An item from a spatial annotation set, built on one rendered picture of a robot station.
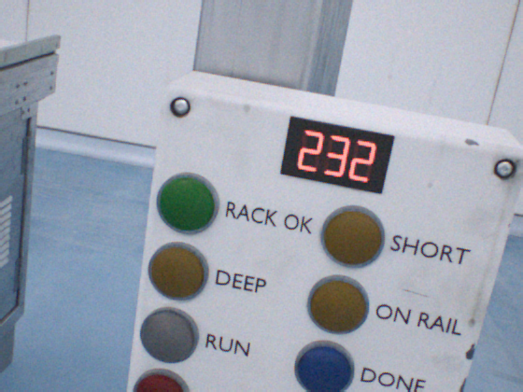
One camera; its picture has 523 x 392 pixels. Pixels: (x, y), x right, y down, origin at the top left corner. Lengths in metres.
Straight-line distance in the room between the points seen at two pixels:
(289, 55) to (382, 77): 3.46
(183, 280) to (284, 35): 0.14
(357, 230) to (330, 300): 0.04
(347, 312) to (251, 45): 0.15
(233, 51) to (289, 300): 0.13
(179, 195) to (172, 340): 0.08
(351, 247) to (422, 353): 0.07
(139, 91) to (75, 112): 0.37
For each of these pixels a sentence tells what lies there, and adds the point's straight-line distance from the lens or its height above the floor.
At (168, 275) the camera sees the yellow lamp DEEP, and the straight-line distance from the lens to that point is 0.38.
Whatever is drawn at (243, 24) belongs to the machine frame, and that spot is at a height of 1.18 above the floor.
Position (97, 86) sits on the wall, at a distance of 4.06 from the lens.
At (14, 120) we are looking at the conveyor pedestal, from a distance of 1.89.
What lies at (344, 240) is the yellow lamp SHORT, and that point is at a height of 1.10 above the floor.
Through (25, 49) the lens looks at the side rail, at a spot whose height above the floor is 0.91.
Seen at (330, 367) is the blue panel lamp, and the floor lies 1.03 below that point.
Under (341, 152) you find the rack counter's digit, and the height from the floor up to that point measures 1.14.
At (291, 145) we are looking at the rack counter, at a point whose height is 1.13.
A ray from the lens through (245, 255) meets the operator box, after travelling 0.37.
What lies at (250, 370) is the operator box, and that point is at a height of 1.01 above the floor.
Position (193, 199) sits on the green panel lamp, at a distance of 0.36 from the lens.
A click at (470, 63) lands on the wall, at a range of 3.89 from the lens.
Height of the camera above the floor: 1.22
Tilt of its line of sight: 19 degrees down
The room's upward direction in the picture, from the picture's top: 10 degrees clockwise
